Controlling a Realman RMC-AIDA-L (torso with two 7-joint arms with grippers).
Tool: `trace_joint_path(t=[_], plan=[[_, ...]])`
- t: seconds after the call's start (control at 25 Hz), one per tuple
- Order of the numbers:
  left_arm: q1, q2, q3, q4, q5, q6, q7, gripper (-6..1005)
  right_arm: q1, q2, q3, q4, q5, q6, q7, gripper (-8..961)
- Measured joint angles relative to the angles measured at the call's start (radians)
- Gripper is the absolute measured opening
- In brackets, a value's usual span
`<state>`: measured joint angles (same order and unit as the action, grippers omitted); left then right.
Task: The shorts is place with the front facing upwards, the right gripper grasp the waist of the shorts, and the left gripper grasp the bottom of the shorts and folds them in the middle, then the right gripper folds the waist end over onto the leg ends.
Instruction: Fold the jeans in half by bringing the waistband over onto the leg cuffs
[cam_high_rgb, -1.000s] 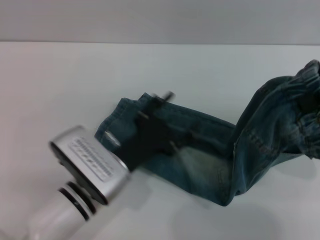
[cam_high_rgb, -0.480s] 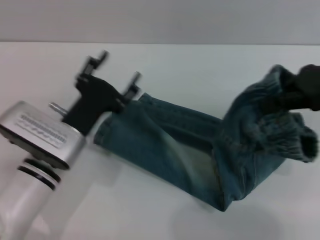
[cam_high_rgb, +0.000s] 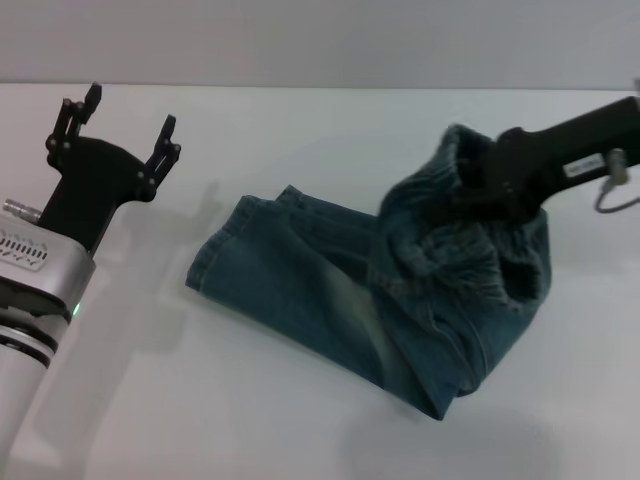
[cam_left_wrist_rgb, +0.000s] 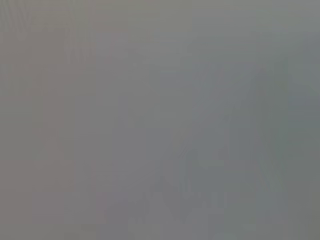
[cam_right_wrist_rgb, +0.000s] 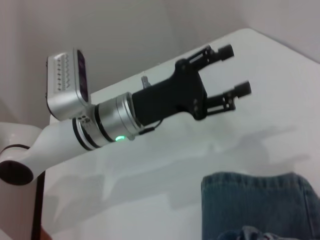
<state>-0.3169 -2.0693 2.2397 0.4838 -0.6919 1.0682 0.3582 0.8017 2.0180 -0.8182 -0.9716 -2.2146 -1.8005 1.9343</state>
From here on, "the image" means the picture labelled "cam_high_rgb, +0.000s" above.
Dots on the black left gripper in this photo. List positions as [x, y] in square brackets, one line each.
[95, 185]

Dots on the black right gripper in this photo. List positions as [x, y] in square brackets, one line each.
[525, 165]

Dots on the blue denim shorts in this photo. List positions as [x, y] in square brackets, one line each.
[310, 290]

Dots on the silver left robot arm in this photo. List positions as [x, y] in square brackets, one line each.
[30, 270]

